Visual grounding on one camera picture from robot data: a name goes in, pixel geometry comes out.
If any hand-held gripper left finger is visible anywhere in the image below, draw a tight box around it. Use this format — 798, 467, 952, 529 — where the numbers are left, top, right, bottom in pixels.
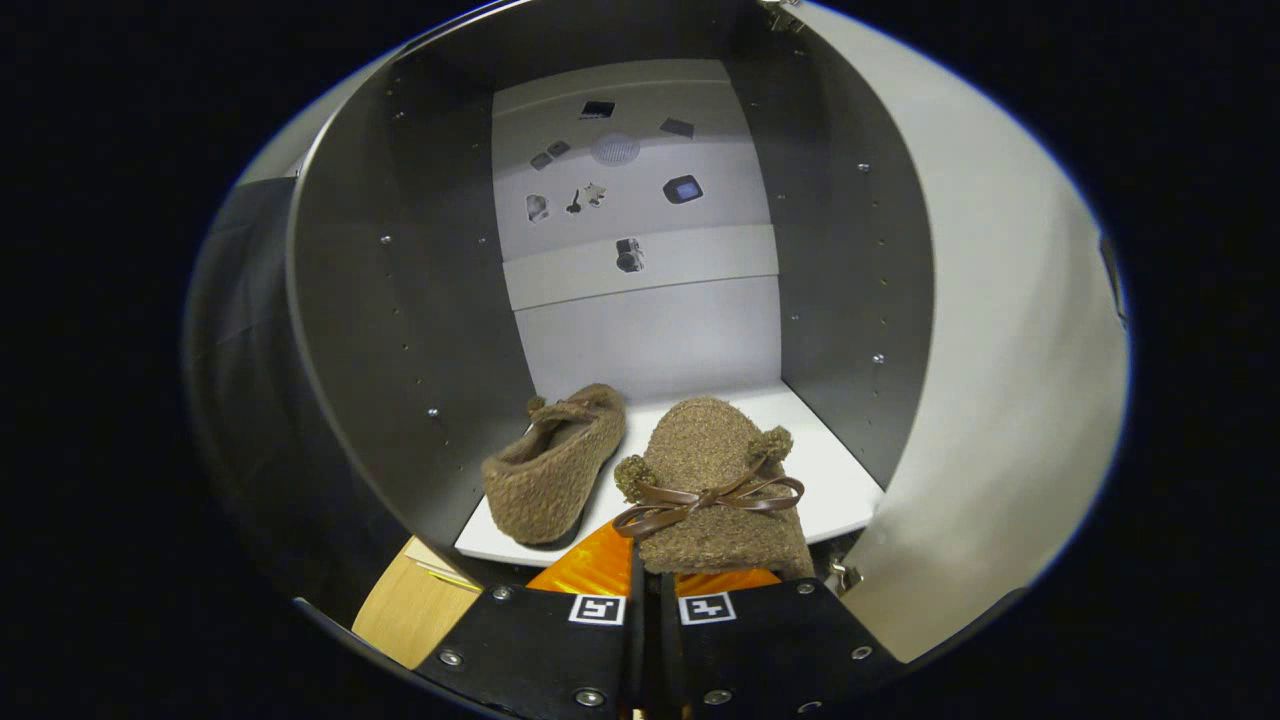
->
415, 520, 649, 720

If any dark grey shoe cabinet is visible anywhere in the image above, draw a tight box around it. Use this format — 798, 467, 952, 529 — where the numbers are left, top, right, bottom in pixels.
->
285, 0, 936, 601

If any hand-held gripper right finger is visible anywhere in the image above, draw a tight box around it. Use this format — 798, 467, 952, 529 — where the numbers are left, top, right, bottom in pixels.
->
652, 568, 906, 720

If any brown fuzzy shoe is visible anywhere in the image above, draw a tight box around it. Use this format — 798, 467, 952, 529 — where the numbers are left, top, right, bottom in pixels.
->
612, 396, 816, 581
481, 383, 628, 546

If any white cabinet shelf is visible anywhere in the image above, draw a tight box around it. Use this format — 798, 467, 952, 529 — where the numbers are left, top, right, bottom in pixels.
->
455, 380, 886, 569

